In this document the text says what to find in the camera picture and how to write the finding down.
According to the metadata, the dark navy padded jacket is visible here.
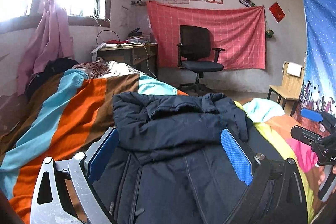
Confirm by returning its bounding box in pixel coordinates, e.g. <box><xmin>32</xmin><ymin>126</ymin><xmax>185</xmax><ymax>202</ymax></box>
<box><xmin>94</xmin><ymin>92</ymin><xmax>281</xmax><ymax>223</ymax></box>

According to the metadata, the blue starry hanging cloth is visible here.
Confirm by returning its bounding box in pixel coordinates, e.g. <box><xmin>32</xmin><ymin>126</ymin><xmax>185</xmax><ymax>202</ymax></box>
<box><xmin>292</xmin><ymin>0</ymin><xmax>336</xmax><ymax>132</ymax></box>

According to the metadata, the wooden chair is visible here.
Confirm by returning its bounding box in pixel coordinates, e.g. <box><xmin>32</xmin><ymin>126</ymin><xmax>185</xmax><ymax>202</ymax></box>
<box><xmin>267</xmin><ymin>61</ymin><xmax>305</xmax><ymax>117</ymax></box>

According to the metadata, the striped colourful bed blanket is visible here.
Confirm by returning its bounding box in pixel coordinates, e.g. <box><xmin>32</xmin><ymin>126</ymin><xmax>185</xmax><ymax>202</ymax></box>
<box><xmin>1</xmin><ymin>69</ymin><xmax>314</xmax><ymax>223</ymax></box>

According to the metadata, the black office chair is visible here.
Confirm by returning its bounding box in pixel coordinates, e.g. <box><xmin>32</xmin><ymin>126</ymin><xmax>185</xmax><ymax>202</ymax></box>
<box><xmin>177</xmin><ymin>25</ymin><xmax>225</xmax><ymax>96</ymax></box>

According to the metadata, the pink curtain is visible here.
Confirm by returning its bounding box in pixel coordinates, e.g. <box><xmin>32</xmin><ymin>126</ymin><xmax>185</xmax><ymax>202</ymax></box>
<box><xmin>17</xmin><ymin>0</ymin><xmax>74</xmax><ymax>95</ymax></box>

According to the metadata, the wooden desk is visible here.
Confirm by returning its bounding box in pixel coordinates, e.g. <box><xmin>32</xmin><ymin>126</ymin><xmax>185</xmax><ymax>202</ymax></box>
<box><xmin>96</xmin><ymin>43</ymin><xmax>158</xmax><ymax>78</ymax></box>

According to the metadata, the red paper wall decoration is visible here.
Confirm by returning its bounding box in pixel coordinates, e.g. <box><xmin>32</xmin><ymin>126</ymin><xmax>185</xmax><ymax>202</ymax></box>
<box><xmin>269</xmin><ymin>2</ymin><xmax>285</xmax><ymax>23</ymax></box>

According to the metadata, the red checked wall cloth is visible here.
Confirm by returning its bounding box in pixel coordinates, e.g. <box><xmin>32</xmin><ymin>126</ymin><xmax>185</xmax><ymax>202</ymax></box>
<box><xmin>147</xmin><ymin>1</ymin><xmax>266</xmax><ymax>70</ymax></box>

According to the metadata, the white charging cable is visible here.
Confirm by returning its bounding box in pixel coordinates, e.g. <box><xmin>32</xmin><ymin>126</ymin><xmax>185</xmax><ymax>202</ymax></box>
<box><xmin>96</xmin><ymin>29</ymin><xmax>158</xmax><ymax>80</ymax></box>

